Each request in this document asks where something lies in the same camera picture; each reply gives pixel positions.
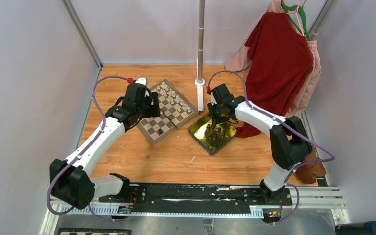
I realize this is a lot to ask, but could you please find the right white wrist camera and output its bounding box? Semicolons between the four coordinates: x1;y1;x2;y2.
206;86;216;105

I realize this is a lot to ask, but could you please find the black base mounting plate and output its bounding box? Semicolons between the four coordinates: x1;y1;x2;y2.
99;183;292;215

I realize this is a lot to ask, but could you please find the gold metal tray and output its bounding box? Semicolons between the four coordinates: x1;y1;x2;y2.
188;113;237;156

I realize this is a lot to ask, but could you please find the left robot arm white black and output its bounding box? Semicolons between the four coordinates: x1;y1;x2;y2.
47;77;160;209

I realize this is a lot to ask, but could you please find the pink garment on hanger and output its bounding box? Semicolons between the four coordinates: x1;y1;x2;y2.
225;0;320;117

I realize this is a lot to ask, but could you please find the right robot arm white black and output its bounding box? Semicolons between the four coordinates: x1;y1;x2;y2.
207;84;312;205

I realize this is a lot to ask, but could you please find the aluminium rail frame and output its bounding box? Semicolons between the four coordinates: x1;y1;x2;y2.
39;182;350;235

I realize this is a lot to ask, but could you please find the dark blue bottle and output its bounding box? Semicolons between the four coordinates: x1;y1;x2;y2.
335;221;376;235

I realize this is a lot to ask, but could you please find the brown crumpled cloth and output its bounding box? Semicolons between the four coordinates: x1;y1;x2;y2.
294;162;326;184

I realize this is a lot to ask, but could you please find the wooden folding chess board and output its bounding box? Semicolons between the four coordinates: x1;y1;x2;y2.
137;79;199;146

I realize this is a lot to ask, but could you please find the white stand base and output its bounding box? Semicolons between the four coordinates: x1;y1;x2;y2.
194;78;205;111

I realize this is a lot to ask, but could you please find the red shirt on hanger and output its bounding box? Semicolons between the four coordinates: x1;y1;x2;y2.
235;11;314;138

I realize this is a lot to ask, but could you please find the grey metal stand pole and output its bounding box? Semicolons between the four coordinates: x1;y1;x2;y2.
195;0;205;86

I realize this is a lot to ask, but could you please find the green clothes hanger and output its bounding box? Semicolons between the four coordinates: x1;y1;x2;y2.
281;0;312;41

